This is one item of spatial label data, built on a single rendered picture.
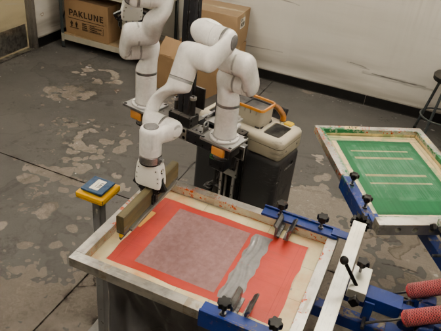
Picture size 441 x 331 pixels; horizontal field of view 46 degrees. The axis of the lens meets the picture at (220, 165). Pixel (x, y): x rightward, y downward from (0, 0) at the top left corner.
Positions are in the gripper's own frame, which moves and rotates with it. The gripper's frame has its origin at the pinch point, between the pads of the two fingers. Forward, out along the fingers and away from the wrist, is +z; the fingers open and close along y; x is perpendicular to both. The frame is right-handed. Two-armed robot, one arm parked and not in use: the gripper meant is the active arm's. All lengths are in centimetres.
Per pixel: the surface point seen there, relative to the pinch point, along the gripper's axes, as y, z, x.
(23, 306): 81, 110, -9
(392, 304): -88, 6, 3
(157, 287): -19.1, 11.0, 27.3
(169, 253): -13.2, 14.7, 8.4
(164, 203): 2.4, 14.9, -15.9
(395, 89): -59, 90, -379
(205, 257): -24.9, 14.7, 4.0
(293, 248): -51, 15, -17
